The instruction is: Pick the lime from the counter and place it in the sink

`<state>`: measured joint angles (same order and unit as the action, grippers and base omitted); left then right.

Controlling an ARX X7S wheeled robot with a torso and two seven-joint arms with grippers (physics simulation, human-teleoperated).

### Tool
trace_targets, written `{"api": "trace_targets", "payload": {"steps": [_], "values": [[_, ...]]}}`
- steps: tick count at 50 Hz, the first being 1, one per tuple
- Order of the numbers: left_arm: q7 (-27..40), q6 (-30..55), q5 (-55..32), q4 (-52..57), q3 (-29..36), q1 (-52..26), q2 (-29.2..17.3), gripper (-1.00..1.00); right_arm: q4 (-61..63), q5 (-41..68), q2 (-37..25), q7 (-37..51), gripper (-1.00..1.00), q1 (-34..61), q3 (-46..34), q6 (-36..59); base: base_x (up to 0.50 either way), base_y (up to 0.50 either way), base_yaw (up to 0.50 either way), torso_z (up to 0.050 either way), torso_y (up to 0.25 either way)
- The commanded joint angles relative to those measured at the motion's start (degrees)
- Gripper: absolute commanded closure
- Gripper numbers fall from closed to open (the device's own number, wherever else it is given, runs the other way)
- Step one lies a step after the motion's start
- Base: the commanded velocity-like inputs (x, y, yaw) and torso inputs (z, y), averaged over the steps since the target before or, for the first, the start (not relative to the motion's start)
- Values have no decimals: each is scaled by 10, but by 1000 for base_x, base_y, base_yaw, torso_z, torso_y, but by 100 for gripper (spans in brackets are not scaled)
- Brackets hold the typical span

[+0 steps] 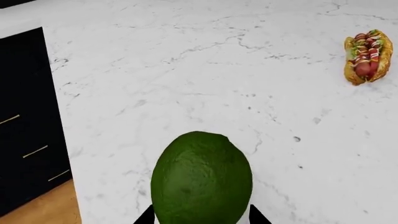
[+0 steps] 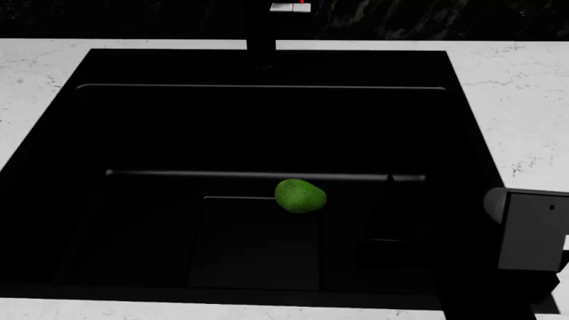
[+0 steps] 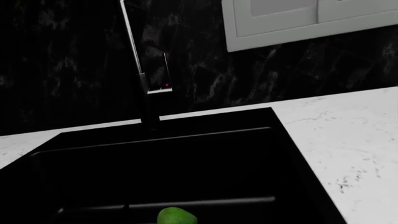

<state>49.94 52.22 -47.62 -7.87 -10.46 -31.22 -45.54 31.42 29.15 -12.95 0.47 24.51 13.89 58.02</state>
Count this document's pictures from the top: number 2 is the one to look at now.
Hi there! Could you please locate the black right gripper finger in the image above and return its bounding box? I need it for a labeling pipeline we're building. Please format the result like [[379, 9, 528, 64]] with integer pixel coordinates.
[[368, 172, 420, 243]]

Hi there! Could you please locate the green avocado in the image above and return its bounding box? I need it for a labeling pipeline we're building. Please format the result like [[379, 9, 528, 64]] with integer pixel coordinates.
[[274, 178, 328, 215]]

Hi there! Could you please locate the black kitchen sink basin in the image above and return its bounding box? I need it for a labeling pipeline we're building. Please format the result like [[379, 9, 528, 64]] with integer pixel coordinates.
[[0, 48, 509, 312]]

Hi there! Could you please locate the grey box on right wrist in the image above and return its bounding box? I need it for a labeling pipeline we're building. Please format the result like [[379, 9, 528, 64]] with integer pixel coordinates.
[[483, 187, 569, 273]]

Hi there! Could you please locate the black faucet with silver handle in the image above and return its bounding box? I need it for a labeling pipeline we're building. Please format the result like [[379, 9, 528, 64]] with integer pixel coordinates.
[[245, 0, 313, 70]]

